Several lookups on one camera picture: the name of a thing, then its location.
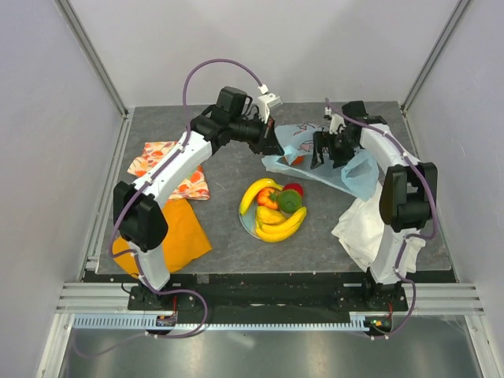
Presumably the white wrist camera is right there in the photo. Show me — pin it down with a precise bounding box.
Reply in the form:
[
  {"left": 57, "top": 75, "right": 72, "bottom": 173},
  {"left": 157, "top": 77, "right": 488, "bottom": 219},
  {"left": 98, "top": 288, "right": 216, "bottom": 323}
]
[
  {"left": 257, "top": 84, "right": 283, "bottom": 124},
  {"left": 324, "top": 107, "right": 345, "bottom": 135}
]

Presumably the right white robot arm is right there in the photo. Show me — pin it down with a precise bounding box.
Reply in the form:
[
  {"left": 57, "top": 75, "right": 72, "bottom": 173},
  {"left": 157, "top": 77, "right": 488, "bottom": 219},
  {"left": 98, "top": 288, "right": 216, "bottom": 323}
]
[{"left": 310, "top": 100, "right": 438, "bottom": 310}]

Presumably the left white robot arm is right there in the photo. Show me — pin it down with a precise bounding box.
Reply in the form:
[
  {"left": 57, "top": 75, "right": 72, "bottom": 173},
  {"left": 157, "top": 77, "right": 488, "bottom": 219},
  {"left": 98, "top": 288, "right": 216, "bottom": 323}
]
[{"left": 113, "top": 87, "right": 284, "bottom": 309}]

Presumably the yellow orange cloth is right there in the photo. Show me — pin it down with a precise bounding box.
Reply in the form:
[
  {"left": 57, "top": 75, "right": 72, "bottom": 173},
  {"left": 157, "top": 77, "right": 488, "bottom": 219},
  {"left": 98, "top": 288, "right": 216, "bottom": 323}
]
[{"left": 112, "top": 198, "right": 213, "bottom": 279}]

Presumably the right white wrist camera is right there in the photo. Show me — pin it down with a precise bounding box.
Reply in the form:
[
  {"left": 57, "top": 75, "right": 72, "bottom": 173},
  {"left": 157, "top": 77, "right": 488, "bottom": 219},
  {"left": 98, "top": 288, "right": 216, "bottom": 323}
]
[{"left": 324, "top": 107, "right": 345, "bottom": 135}]

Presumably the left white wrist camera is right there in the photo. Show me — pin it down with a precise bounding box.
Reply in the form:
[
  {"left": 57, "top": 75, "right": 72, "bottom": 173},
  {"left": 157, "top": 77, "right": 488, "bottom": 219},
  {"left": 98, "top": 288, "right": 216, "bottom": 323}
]
[{"left": 257, "top": 84, "right": 283, "bottom": 124}]

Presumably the purple cable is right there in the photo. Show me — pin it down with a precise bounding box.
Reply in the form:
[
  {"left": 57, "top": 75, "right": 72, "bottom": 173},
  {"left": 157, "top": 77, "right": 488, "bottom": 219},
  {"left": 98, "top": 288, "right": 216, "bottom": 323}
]
[
  {"left": 71, "top": 58, "right": 265, "bottom": 358},
  {"left": 324, "top": 98, "right": 439, "bottom": 342}
]

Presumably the yellow banana bunch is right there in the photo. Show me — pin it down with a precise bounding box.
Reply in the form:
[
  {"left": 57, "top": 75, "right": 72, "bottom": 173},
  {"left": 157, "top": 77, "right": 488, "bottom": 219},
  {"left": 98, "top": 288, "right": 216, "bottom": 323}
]
[{"left": 254, "top": 206, "right": 307, "bottom": 243}]

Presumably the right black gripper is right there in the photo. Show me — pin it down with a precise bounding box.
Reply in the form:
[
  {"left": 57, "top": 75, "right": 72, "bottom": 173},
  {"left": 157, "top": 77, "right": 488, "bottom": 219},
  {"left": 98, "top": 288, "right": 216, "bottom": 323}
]
[{"left": 309, "top": 130, "right": 357, "bottom": 169}]

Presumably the light blue plastic bag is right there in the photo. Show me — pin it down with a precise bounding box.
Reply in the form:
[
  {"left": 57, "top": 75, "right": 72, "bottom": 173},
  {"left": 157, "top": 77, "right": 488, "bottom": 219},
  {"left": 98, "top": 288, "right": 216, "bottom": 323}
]
[{"left": 261, "top": 123, "right": 379, "bottom": 201}]

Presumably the orange fake fruit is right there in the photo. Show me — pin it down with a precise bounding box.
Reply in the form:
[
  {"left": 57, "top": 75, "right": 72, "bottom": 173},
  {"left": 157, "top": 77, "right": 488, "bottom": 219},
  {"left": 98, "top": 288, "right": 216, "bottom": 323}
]
[{"left": 286, "top": 155, "right": 305, "bottom": 165}]

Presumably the white cloth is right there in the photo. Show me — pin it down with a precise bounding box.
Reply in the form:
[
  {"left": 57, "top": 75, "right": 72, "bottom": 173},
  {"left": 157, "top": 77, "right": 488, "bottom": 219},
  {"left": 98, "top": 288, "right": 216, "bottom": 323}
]
[{"left": 332, "top": 183, "right": 425, "bottom": 284}]

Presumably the single yellow banana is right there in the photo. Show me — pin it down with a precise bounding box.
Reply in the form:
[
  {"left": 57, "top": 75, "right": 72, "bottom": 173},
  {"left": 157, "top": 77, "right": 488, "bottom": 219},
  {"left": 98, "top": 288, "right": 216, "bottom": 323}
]
[{"left": 239, "top": 178, "right": 283, "bottom": 215}]

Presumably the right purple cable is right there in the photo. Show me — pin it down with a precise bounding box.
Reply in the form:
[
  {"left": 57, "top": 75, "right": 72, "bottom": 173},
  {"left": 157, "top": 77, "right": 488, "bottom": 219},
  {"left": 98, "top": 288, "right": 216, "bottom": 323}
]
[{"left": 324, "top": 98, "right": 439, "bottom": 342}]

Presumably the red apple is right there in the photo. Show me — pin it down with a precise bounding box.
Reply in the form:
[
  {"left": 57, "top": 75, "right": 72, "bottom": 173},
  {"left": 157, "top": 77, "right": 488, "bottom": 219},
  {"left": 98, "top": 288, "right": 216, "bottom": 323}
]
[{"left": 283, "top": 183, "right": 304, "bottom": 197}]

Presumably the green fake fruit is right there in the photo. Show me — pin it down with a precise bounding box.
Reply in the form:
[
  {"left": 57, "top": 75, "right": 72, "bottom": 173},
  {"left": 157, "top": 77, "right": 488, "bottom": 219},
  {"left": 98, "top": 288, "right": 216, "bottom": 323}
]
[{"left": 277, "top": 189, "right": 302, "bottom": 213}]

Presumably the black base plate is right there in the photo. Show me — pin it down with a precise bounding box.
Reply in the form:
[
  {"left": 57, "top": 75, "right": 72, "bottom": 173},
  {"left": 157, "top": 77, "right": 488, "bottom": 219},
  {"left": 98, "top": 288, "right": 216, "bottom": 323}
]
[{"left": 125, "top": 271, "right": 406, "bottom": 316}]

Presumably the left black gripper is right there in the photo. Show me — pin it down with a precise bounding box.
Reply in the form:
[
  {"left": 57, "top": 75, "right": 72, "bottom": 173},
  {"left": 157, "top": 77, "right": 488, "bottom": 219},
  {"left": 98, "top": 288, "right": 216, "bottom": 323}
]
[{"left": 229, "top": 112, "right": 284, "bottom": 156}]

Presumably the slotted cable duct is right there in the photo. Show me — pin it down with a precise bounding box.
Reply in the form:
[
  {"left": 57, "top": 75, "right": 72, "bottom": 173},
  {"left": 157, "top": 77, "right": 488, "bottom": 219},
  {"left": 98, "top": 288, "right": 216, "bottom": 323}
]
[{"left": 72, "top": 312, "right": 372, "bottom": 332}]

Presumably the blue and cream plate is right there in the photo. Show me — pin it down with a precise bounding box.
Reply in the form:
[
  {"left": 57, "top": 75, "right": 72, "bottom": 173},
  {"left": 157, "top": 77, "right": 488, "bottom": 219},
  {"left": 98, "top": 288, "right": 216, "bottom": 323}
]
[{"left": 238, "top": 184, "right": 304, "bottom": 241}]

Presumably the floral orange cloth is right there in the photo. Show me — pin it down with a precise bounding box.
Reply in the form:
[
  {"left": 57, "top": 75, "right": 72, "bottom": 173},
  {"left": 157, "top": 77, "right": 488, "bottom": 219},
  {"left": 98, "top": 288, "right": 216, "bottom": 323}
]
[{"left": 127, "top": 141, "right": 210, "bottom": 202}]

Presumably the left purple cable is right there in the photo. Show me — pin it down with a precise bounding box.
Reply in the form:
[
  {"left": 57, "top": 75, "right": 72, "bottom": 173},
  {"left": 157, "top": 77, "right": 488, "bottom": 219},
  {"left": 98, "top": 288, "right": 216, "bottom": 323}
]
[{"left": 71, "top": 58, "right": 265, "bottom": 358}]

